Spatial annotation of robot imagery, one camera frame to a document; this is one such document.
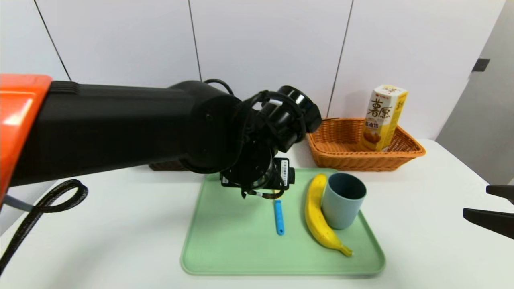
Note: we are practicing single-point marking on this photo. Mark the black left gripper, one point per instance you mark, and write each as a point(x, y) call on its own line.
point(283, 171)

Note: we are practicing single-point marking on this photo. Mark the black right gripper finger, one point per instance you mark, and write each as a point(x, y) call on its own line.
point(502, 191)
point(494, 222)

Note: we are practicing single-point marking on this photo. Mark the yellow white snack carton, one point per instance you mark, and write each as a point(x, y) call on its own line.
point(381, 124)

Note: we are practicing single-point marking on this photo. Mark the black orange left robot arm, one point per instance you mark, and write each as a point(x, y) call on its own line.
point(120, 124)

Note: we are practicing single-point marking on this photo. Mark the orange wicker basket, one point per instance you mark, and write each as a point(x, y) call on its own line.
point(353, 160)

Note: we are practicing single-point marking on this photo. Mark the dark brown wicker basket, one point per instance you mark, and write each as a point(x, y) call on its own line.
point(168, 165)

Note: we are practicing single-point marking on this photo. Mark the yellow banana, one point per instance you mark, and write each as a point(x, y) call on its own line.
point(315, 216)

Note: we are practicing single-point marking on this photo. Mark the grey blue plastic cup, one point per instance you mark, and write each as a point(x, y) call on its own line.
point(340, 211)

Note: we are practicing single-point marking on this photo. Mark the light green plastic tray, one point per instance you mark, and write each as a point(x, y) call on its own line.
point(241, 241)

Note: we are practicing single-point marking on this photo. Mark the small black wall fixture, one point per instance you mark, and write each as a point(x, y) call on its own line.
point(480, 65)

